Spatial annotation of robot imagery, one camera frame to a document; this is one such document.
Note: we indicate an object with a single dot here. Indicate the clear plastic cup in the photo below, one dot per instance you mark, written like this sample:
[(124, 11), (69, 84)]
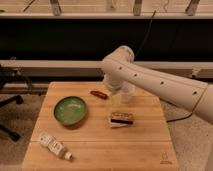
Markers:
[(127, 92)]

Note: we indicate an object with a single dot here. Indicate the clear plastic bottle white label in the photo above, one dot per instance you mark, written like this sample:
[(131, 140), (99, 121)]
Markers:
[(53, 145)]

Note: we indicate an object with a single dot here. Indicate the orange and black box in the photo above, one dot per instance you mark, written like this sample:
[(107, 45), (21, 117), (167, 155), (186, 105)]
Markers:
[(118, 119)]

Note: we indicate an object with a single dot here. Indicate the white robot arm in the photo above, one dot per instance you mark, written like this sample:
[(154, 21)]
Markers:
[(192, 95)]

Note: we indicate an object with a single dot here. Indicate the red pocket knife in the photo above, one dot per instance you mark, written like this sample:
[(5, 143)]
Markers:
[(99, 94)]

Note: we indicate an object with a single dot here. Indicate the green ceramic bowl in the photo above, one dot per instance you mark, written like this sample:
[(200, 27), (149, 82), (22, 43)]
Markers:
[(70, 110)]

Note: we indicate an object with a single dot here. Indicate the black office chair base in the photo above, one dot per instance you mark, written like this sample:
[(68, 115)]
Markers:
[(18, 99)]

